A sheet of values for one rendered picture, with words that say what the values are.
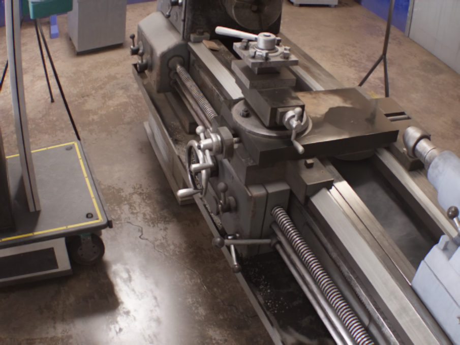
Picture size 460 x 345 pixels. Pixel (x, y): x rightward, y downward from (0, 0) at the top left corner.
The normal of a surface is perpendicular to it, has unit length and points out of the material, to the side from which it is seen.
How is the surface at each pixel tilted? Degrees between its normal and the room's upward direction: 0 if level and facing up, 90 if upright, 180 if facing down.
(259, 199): 90
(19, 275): 90
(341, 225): 36
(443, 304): 90
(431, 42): 90
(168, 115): 0
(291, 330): 0
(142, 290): 0
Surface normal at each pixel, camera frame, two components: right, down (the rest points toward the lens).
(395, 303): -0.48, -0.57
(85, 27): 0.46, 0.54
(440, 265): -0.78, -0.25
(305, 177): 0.07, -0.81
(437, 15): -0.93, 0.16
